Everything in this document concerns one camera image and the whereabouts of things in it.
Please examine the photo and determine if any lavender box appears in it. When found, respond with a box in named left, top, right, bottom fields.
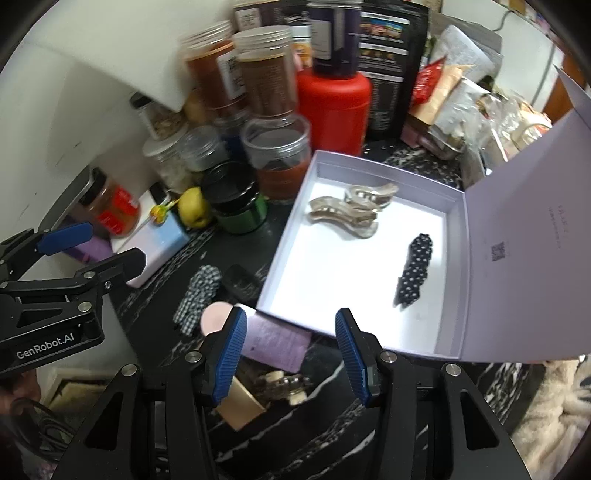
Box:
left=255, top=65, right=591, bottom=363

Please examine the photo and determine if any glass jar with oats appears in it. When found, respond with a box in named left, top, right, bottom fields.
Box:
left=131, top=92, right=186, bottom=140

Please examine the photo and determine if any black printed pouch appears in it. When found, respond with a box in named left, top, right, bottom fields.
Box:
left=360, top=4, right=433, bottom=139

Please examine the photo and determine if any red label jar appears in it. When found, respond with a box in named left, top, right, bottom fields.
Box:
left=81, top=168, right=141, bottom=237

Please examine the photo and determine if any pink round compact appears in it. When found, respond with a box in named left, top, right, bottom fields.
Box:
left=201, top=301, right=237, bottom=339

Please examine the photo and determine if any yellow pear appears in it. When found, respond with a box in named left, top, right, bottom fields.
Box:
left=178, top=187, right=213, bottom=229

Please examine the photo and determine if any dark jar with label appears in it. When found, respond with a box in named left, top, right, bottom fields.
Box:
left=232, top=0, right=296, bottom=33

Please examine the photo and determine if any beige snack packet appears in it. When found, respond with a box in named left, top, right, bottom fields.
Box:
left=405, top=65, right=476, bottom=139

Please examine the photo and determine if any yellow green lollipop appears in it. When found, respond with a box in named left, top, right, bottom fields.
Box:
left=139, top=198, right=179, bottom=229

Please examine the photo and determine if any small orange label jar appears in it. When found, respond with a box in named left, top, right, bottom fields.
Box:
left=291, top=25, right=315, bottom=71

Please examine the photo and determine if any kraft paper box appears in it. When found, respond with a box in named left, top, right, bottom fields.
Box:
left=217, top=376, right=267, bottom=430

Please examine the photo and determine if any red bottle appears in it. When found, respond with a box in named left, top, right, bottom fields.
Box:
left=297, top=67, right=373, bottom=158

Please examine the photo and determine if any jar with orange brown powder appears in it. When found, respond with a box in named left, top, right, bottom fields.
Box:
left=180, top=21, right=237, bottom=110

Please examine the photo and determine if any clear jar with grey lid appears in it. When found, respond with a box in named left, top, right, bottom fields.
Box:
left=178, top=124, right=227, bottom=172

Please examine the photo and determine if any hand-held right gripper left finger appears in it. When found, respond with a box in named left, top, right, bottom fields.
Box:
left=53, top=307, right=247, bottom=480

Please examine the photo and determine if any green jar with black lid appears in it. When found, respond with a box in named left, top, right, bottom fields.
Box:
left=201, top=161, right=269, bottom=234

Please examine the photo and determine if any gold decorated hair clip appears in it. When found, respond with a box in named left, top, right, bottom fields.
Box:
left=256, top=371, right=311, bottom=407

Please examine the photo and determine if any small beige hair claw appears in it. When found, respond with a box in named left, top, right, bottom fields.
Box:
left=344, top=182, right=400, bottom=215

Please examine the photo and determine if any dark purple bottle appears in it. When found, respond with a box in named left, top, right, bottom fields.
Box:
left=307, top=0, right=363, bottom=77

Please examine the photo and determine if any purple packet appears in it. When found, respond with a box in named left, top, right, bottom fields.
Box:
left=69, top=235, right=115, bottom=262

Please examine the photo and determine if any black polka dot hair clip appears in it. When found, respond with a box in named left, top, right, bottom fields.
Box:
left=394, top=233, right=435, bottom=308

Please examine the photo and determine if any black cable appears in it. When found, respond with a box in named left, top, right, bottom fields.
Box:
left=9, top=397, right=80, bottom=446

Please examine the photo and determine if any large beige hair claw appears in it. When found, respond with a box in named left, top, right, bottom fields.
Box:
left=307, top=196, right=382, bottom=241

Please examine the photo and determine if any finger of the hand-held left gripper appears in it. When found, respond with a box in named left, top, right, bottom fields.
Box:
left=0, top=222, right=93, bottom=282
left=0, top=248, right=147, bottom=319

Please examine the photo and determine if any red snack packet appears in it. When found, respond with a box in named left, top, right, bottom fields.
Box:
left=411, top=58, right=448, bottom=110

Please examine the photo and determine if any light blue box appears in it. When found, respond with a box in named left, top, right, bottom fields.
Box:
left=124, top=215, right=191, bottom=289

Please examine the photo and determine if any cream fluffy cloth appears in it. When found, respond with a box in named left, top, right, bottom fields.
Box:
left=510, top=355, right=588, bottom=480

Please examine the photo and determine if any blue jar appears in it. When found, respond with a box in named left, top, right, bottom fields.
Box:
left=215, top=115, right=250, bottom=158

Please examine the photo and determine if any white lid jar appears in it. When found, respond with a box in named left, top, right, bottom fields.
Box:
left=142, top=136, right=195, bottom=195

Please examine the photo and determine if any gingham hair clip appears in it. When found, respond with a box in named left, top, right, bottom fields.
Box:
left=173, top=265, right=223, bottom=335

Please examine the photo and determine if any tall jar with brown powder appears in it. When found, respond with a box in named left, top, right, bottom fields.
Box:
left=233, top=25, right=298, bottom=121

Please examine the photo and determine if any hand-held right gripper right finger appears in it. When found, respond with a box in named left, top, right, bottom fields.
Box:
left=335, top=307, right=532, bottom=480

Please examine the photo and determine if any small black case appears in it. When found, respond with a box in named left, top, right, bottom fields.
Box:
left=222, top=264, right=259, bottom=301

